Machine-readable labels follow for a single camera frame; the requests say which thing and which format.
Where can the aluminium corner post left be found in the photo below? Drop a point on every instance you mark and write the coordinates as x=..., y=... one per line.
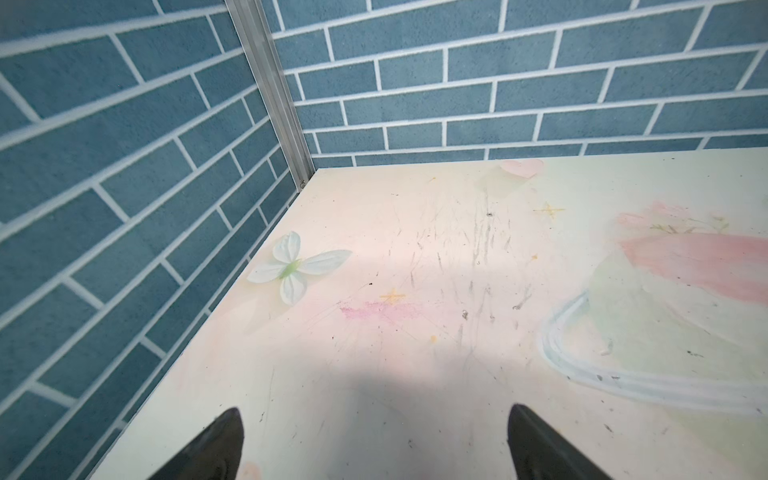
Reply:
x=251, y=26

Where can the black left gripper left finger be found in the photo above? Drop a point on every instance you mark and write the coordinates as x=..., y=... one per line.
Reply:
x=215, y=453

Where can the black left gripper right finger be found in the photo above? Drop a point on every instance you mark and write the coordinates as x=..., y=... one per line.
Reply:
x=539, y=452

